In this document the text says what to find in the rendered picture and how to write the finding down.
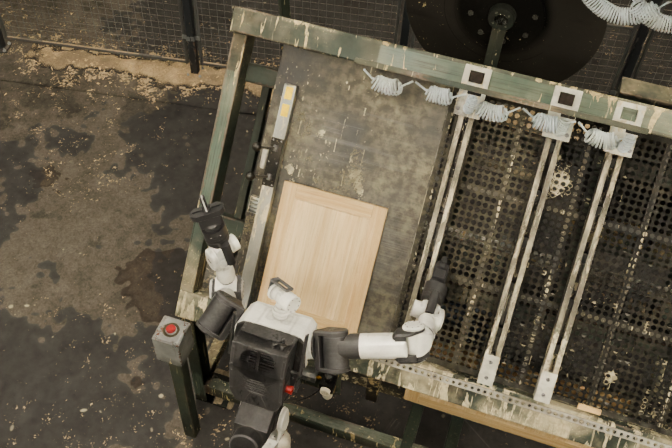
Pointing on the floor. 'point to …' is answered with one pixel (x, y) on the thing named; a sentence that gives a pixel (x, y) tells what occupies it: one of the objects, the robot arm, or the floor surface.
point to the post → (185, 399)
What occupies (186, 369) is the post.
